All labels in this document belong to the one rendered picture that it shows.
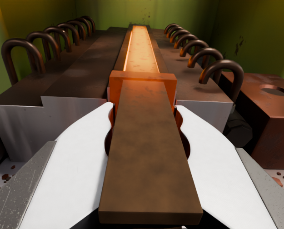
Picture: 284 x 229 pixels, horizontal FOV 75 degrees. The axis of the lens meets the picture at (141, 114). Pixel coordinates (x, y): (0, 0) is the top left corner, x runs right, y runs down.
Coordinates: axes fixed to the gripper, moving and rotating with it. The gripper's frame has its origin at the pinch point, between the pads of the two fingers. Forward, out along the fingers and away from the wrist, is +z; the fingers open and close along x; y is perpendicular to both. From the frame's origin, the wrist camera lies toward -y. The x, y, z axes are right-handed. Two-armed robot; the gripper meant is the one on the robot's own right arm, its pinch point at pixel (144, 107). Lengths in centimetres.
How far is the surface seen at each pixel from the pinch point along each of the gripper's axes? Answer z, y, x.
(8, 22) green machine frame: 18.4, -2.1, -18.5
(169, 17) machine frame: 51, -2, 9
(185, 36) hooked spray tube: 18.3, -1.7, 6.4
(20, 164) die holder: 2.4, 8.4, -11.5
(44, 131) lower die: 2.7, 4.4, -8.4
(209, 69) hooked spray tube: 4.9, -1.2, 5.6
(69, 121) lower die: 2.7, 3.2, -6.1
